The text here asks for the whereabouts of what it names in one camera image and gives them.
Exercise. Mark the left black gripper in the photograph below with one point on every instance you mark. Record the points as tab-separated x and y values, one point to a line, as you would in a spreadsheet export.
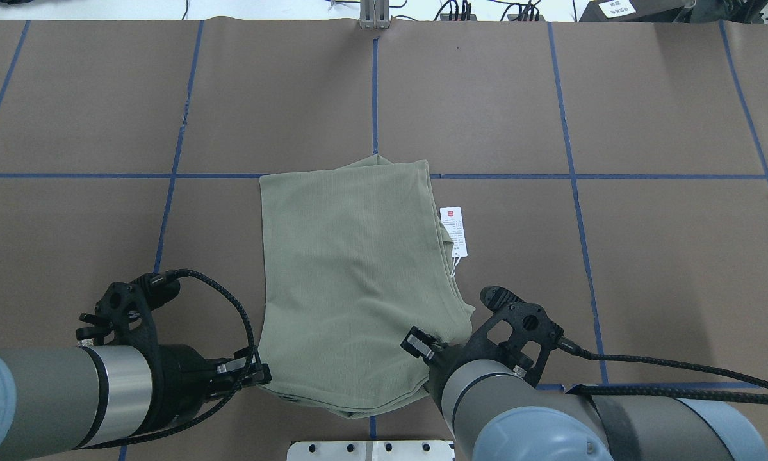
184	373

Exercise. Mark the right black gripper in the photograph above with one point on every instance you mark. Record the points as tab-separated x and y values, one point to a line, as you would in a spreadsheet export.
420	343

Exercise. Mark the olive green long-sleeve shirt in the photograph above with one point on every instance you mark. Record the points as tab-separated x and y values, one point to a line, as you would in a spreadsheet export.
355	257

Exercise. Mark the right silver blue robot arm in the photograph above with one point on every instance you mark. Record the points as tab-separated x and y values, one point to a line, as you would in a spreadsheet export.
495	414

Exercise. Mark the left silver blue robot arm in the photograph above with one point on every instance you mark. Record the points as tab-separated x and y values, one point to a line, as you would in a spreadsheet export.
104	396

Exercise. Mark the white paper price tag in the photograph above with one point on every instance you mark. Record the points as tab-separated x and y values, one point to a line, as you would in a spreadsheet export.
452	221

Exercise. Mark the black box with white label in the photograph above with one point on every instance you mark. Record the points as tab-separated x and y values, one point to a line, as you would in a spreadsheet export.
636	11

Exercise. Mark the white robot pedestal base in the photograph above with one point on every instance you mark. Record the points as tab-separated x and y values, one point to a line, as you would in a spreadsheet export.
373	450

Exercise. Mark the aluminium frame post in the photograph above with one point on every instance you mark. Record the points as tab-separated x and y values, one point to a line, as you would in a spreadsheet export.
374	14

